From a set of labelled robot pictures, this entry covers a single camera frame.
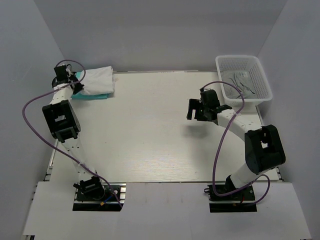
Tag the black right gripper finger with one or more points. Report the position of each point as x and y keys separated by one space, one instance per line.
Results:
x=199 y=114
x=193 y=105

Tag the grey t shirt in basket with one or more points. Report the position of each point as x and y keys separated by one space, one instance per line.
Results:
x=242 y=81

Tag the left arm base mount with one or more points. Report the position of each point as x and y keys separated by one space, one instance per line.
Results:
x=105 y=201

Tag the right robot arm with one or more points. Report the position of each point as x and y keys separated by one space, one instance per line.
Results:
x=263 y=149

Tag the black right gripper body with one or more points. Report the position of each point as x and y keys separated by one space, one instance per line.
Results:
x=206 y=108

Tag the folded teal t shirt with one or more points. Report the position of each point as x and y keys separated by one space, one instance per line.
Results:
x=79 y=96

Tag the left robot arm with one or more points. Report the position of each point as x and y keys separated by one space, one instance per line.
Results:
x=65 y=127

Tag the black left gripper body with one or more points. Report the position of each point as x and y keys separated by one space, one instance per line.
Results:
x=74 y=78

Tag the white t shirt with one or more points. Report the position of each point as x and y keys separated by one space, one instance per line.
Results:
x=98 y=81

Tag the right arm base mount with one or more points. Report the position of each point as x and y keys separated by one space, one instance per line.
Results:
x=240 y=202

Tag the white plastic laundry basket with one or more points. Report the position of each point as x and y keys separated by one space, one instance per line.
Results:
x=244 y=63

